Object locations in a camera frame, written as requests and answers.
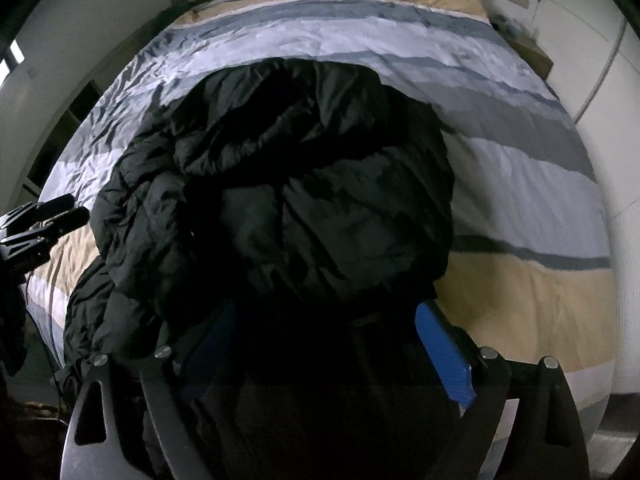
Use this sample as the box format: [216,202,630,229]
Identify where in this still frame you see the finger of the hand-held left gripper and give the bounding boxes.
[0,207,91,273]
[0,193,77,241]

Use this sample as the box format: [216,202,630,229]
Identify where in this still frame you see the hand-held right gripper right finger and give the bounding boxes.
[414,301,592,480]

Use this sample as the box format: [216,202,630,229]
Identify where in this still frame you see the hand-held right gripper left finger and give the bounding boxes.
[60,300,237,480]

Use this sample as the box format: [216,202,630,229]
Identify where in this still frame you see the black puffer jacket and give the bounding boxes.
[54,57,457,480]

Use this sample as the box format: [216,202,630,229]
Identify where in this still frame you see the white low shelf unit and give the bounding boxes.
[24,79,107,197]

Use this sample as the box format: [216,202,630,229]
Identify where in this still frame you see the window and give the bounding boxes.
[0,39,24,77]

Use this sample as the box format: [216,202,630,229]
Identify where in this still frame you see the bed with striped duvet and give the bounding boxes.
[24,0,622,413]

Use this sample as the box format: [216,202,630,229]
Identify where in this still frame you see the wooden nightstand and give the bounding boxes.
[509,39,554,80]

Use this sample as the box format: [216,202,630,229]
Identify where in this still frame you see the white wardrobe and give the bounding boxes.
[527,0,640,241]

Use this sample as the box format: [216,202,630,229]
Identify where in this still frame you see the small items on nightstand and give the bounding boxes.
[492,14,537,44]

